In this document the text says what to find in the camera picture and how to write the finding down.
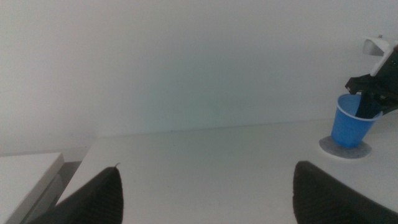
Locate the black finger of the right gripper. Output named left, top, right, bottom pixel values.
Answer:
left=381, top=105, right=398, bottom=117
left=355, top=91, right=384, bottom=120

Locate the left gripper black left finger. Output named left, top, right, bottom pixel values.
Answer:
left=26, top=162, right=124, bottom=224

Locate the blue plastic cup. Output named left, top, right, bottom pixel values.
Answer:
left=330, top=93, right=384, bottom=149

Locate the white side table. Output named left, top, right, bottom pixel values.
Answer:
left=0, top=152, right=66, bottom=224

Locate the round grey cup mat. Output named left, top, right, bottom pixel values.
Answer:
left=318, top=135, right=373, bottom=160

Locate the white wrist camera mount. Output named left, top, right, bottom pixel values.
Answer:
left=363, top=34, right=398, bottom=77

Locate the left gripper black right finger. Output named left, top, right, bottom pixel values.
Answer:
left=292, top=160, right=398, bottom=224

